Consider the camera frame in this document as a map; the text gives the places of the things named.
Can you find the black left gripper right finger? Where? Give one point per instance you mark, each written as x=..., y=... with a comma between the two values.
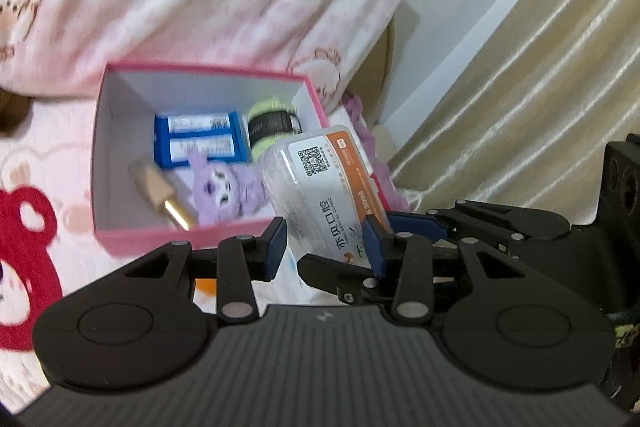
x=468, y=281

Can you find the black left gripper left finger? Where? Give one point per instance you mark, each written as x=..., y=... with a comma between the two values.
x=234, y=265

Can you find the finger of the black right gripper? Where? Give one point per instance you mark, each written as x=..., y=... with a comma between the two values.
x=500, y=226
x=351, y=284

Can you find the clear dental floss box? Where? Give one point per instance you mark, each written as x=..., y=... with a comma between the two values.
x=318, y=182

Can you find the wooden gold stamp handle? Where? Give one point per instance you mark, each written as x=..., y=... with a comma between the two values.
x=160, y=194

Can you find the purple plush toy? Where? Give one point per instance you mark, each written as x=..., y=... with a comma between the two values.
x=225, y=191

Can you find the beige satin curtain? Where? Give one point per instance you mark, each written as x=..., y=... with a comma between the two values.
x=527, y=122

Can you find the blue tissue pack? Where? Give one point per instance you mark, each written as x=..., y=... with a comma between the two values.
x=219, y=136

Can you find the pink cardboard box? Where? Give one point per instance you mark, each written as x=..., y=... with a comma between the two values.
x=130, y=97

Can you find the green yarn ball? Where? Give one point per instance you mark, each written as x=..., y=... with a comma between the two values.
x=269, y=121

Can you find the white bear print blanket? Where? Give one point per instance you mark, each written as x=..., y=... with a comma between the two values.
x=48, y=247

